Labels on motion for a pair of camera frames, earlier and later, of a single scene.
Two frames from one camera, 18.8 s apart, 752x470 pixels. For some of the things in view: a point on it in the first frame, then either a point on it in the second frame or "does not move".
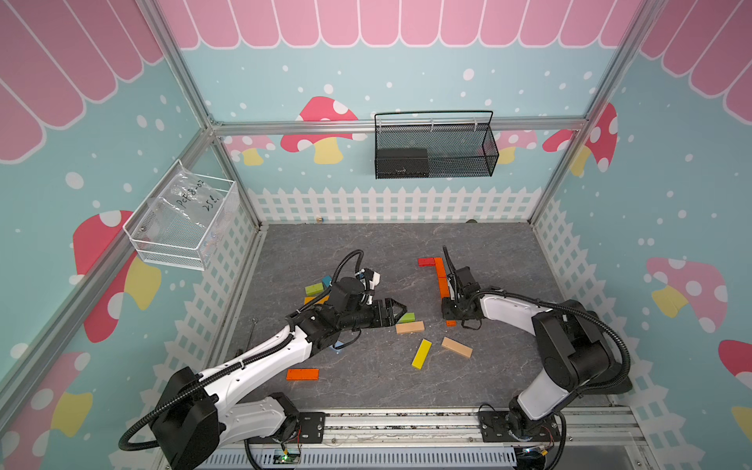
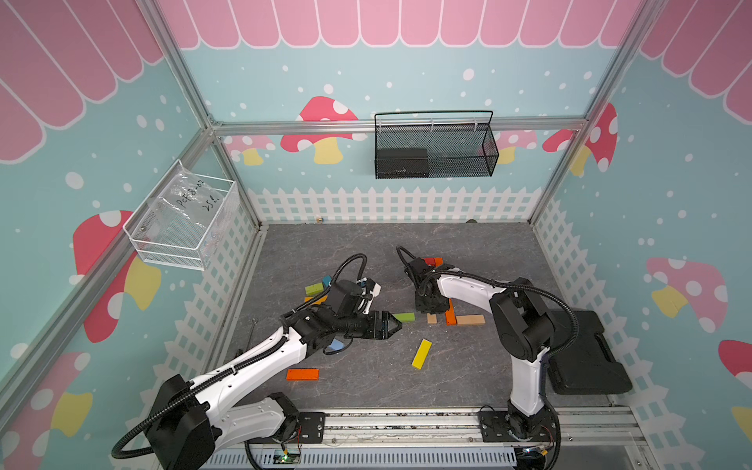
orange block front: (305, 374) does not move
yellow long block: (422, 353) does not move
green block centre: (408, 317) does not move
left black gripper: (380, 311) → (382, 325)
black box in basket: (401, 163) does not move
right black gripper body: (451, 309) → (433, 306)
